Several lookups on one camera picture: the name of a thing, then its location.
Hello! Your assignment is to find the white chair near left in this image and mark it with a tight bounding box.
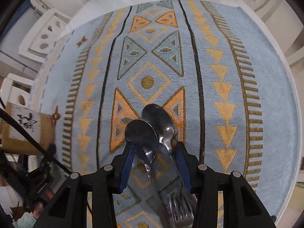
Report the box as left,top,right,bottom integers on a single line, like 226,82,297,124
1,73,33,109

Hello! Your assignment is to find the steel fork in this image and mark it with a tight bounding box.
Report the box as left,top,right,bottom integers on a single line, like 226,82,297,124
169,189,197,227

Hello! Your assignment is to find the blue patterned table mat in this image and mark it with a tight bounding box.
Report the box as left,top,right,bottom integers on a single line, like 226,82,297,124
28,0,301,217

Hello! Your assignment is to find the black cable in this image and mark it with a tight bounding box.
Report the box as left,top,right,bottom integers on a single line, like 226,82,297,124
0,108,72,175

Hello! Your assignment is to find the bamboo utensil holder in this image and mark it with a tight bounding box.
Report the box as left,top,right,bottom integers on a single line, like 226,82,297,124
2,102,55,155

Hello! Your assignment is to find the white chair far left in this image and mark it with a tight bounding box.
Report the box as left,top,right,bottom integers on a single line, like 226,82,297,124
19,0,71,63

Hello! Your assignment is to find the steel spoon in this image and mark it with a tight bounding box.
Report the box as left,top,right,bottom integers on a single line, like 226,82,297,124
141,103,198,210
125,120,171,227

